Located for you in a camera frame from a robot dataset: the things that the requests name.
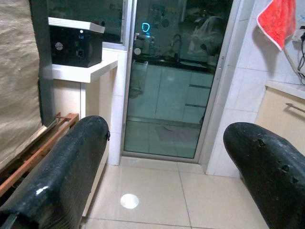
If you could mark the beige drawer cabinet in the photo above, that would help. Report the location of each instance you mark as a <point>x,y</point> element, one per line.
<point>271,114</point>

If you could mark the pale wooden stick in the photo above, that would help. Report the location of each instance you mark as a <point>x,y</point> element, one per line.
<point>291,63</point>

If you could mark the glass sliding door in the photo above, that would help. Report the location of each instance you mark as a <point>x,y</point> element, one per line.
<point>166,95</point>

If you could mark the red cloth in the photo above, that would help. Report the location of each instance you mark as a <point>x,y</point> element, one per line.
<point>276,21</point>

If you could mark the black box appliance white lid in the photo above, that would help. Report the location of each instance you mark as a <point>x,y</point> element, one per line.
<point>71,47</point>

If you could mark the white wall socket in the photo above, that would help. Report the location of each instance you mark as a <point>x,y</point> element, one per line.
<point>297,35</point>

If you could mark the dark glass window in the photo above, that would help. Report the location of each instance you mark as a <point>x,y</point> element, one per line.
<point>95,14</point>

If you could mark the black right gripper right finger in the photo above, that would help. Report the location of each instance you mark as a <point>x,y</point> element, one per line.
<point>274,179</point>

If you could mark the white shelf unit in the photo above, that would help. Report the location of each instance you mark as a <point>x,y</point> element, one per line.
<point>100,69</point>

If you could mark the brown wooden slat rack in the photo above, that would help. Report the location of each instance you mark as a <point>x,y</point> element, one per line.
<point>40,149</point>

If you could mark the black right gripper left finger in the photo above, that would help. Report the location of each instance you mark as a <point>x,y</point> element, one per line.
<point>59,179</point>

